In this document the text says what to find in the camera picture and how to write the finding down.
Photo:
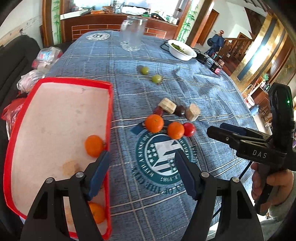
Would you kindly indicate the brown wooden door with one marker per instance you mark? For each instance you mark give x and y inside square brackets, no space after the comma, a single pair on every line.
[209,25]

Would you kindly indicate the blue jacket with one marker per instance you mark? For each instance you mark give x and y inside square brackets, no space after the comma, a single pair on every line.
[217,41]

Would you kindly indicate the green leafy vegetable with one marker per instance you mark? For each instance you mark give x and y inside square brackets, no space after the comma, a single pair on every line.
[179,47]

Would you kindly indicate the orange mandarin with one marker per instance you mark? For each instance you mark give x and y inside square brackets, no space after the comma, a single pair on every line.
[175,130]
[154,122]
[93,145]
[98,213]

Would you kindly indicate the white and red plastic bag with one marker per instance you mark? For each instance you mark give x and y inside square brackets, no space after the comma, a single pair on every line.
[47,55]

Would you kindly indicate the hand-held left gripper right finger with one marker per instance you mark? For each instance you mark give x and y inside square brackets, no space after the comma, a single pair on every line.
[187,176]

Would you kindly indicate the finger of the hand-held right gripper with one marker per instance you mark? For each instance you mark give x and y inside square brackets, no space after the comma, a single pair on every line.
[233,128]
[222,135]

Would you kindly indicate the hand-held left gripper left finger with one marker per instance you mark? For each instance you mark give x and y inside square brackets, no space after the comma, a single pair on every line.
[99,173]

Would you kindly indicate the wooden counter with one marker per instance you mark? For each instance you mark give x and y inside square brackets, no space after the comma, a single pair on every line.
[92,23]

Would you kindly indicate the white bowl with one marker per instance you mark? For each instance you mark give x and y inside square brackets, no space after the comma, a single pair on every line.
[182,53]

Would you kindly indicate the red rimmed white tray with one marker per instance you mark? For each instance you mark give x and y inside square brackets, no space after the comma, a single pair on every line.
[57,115]

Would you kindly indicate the black power adapter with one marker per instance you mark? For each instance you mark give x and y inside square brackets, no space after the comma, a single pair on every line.
[202,56]

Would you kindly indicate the red date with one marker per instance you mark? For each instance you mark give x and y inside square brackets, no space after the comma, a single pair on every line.
[158,111]

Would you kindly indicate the clear glass mug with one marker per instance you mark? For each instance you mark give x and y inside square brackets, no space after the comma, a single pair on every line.
[133,32]

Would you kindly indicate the dark plum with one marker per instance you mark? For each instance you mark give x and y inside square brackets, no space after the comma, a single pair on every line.
[180,110]

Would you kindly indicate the black sofa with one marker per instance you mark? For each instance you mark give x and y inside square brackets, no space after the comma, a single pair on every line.
[13,60]

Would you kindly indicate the red tomato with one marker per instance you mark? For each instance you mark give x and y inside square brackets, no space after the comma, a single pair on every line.
[190,129]

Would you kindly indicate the dark jar with red label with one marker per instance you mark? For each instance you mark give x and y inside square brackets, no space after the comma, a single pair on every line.
[216,67]

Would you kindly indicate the wooden stair railing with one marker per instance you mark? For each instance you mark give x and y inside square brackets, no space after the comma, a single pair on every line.
[238,46]

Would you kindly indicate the person's right forearm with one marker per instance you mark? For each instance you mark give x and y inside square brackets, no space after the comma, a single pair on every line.
[277,222]

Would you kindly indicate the person's right hand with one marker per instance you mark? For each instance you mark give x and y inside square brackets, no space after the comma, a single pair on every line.
[282,185]

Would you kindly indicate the blue printed tablecloth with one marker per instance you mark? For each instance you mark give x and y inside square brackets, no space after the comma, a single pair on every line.
[138,92]

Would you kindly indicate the green grape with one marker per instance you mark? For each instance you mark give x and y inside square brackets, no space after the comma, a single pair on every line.
[156,78]
[144,70]

